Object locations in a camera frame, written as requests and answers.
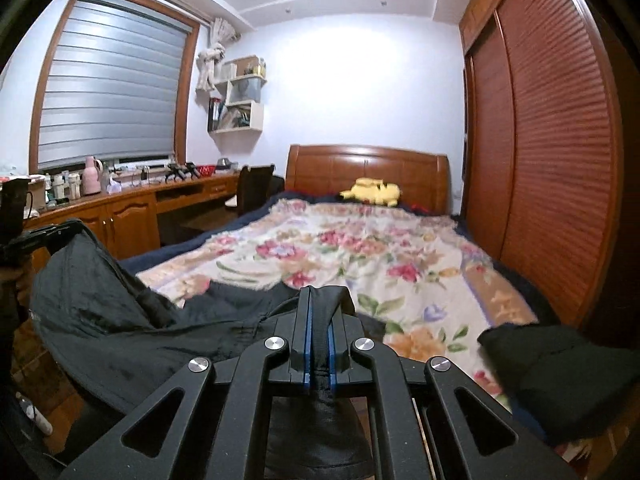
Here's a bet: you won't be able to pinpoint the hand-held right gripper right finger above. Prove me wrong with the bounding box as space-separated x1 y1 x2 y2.
327 302 581 480

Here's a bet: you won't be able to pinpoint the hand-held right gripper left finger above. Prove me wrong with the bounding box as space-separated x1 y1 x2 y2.
55 286 316 480

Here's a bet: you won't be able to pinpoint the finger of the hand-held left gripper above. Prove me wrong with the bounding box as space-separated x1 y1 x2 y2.
5 237 53 261
22 220 83 245

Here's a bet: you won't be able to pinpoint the black jacket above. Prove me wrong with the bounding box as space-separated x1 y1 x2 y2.
27 219 388 480

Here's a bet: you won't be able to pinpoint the pink thermos jug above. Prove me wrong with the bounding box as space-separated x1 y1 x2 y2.
82 156 104 196

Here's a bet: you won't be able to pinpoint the wooden desk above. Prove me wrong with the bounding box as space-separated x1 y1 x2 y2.
22 170 241 271

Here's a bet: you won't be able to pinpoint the floral blanket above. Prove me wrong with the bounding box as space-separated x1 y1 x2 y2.
135 197 546 411

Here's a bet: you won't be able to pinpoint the grey window blind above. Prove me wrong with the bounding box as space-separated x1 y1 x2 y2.
37 0 193 171

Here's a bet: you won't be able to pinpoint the yellow plush toy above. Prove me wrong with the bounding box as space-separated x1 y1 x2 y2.
340 177 402 207

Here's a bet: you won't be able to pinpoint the dark desk chair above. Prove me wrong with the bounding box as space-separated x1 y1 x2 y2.
225 162 278 218

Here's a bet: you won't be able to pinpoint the white bottle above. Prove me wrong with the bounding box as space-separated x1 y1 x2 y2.
17 392 53 436

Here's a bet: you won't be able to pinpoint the wooden headboard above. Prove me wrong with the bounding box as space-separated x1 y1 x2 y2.
286 144 451 216

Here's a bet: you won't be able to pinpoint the leaning books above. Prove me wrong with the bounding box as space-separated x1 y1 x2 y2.
220 105 251 128

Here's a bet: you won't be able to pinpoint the black cloth pile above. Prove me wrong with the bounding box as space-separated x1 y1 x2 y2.
477 324 618 448

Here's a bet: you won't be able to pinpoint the beige tied curtain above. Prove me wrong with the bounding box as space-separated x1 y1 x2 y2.
196 17 241 92

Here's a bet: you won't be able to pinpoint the grey paper bag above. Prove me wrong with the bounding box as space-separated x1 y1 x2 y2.
230 77 262 103

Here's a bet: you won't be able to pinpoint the wooden louvered wardrobe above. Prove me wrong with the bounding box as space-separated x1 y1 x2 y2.
457 0 640 331

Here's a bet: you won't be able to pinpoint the wooden window frame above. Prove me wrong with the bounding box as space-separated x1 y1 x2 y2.
27 0 201 176

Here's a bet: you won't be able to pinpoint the white wall shelf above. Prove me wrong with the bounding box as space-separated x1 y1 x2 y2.
207 56 267 134

